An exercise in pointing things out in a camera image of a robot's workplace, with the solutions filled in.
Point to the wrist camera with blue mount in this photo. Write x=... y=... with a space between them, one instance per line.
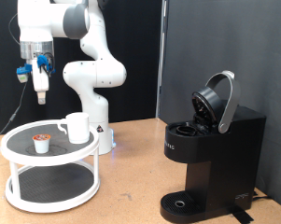
x=23 y=73

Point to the white K-cup pod orange lid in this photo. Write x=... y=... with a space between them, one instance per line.
x=41 y=144

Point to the white two-tier turntable shelf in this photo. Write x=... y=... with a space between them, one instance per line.
x=53 y=206

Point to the grey metal pole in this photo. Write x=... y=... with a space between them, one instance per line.
x=161 y=62

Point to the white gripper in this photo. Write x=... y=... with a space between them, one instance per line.
x=40 y=79

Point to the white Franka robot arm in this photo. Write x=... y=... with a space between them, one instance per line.
x=93 y=74

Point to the black tape strip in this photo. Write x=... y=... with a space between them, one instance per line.
x=242 y=215

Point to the black Keurig coffee machine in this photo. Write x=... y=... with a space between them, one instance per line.
x=224 y=161

